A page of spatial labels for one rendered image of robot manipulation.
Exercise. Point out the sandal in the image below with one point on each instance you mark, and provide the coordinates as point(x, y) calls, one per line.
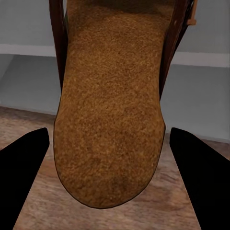
point(113, 57)

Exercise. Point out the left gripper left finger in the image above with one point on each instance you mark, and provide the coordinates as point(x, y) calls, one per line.
point(19, 165)

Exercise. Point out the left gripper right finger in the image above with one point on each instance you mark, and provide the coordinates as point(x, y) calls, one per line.
point(206, 175)

